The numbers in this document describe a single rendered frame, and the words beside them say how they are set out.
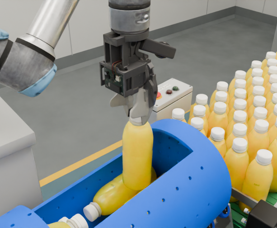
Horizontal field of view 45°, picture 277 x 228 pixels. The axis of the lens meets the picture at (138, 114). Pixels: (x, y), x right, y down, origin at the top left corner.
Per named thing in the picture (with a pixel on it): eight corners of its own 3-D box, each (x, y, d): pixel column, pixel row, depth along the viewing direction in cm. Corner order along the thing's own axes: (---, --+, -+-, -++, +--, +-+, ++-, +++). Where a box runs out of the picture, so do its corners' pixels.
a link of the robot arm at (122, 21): (129, -4, 64) (161, 5, 60) (129, 20, 67) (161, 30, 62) (99, 4, 60) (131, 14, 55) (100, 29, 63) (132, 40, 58)
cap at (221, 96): (226, 97, 120) (226, 92, 119) (227, 102, 117) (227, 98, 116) (214, 96, 120) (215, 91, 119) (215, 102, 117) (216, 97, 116)
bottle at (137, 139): (156, 181, 85) (160, 121, 75) (133, 193, 82) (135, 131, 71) (139, 166, 90) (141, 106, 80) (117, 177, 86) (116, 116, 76)
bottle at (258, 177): (241, 194, 106) (252, 148, 96) (264, 201, 103) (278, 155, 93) (236, 210, 101) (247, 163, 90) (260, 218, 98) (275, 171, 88)
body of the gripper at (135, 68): (100, 87, 68) (95, 30, 62) (130, 74, 73) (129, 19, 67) (126, 101, 64) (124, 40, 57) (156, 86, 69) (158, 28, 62)
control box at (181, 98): (135, 120, 123) (135, 95, 118) (171, 99, 135) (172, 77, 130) (156, 131, 118) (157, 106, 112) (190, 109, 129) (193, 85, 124)
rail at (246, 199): (158, 151, 116) (158, 144, 115) (160, 150, 117) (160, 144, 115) (267, 217, 93) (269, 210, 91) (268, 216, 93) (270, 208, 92)
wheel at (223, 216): (212, 206, 93) (218, 206, 91) (221, 198, 96) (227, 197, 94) (219, 221, 93) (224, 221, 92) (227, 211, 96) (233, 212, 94)
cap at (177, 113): (171, 120, 108) (171, 115, 107) (172, 113, 111) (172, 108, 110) (183, 121, 107) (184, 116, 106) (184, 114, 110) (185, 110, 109)
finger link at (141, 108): (127, 133, 71) (120, 92, 67) (146, 121, 74) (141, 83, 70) (138, 137, 69) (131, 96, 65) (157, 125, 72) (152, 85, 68)
